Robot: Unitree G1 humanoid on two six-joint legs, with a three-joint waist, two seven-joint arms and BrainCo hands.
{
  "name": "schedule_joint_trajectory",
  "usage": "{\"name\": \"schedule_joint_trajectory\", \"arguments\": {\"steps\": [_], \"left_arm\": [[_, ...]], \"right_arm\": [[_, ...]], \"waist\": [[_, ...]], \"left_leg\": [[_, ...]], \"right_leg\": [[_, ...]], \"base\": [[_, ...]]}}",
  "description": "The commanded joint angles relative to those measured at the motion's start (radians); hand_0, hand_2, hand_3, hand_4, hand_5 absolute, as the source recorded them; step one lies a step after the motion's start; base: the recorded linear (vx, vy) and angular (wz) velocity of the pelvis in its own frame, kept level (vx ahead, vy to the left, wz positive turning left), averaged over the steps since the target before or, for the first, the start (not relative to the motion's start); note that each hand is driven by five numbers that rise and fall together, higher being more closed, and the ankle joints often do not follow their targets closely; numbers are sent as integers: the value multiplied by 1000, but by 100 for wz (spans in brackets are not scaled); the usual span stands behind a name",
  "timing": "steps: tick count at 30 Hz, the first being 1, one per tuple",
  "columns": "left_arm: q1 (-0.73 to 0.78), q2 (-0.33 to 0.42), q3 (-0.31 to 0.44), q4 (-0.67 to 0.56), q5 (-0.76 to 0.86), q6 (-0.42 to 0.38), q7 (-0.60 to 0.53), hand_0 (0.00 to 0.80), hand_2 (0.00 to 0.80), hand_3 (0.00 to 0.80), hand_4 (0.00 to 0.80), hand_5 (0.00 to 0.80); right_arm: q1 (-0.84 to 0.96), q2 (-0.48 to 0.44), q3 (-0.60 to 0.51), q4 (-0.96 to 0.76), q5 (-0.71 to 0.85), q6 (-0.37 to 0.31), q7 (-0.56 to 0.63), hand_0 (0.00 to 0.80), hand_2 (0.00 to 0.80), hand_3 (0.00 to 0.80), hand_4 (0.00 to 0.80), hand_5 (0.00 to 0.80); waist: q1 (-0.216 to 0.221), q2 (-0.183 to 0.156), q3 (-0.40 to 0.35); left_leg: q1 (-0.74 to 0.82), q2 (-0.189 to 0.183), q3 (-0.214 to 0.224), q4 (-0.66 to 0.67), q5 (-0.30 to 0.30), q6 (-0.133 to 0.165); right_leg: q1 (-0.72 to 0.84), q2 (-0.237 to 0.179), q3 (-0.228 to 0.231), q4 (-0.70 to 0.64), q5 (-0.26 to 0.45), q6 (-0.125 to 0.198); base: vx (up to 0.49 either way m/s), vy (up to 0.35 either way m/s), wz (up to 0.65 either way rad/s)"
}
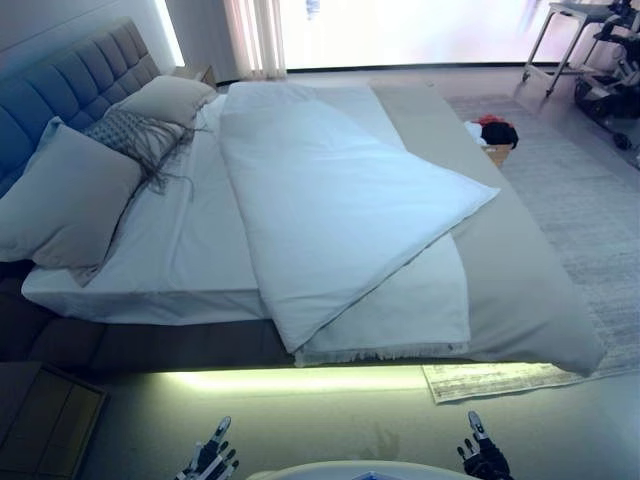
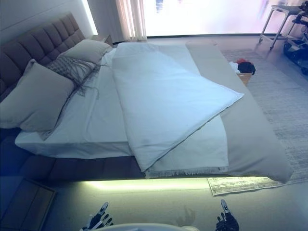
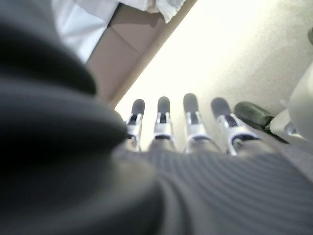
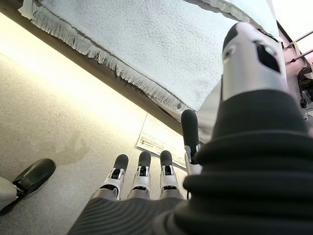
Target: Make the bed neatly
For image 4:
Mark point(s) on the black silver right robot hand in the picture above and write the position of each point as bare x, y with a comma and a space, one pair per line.
244, 171

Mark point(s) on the printed paper sheet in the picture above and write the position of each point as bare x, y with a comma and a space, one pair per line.
151, 137

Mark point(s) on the white textured fringed blanket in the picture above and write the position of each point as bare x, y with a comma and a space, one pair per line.
146, 44

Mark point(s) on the silver right robot leg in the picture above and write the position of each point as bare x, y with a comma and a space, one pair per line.
6, 189

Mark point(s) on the black power adapter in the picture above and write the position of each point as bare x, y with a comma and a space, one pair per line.
303, 102

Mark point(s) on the beige bed cover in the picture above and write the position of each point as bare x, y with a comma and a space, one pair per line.
207, 117

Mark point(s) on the black device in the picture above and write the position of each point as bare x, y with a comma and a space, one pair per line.
305, 76

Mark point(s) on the metal rack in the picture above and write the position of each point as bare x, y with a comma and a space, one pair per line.
302, 40

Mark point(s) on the black right robot foot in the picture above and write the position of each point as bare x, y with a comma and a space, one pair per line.
34, 173

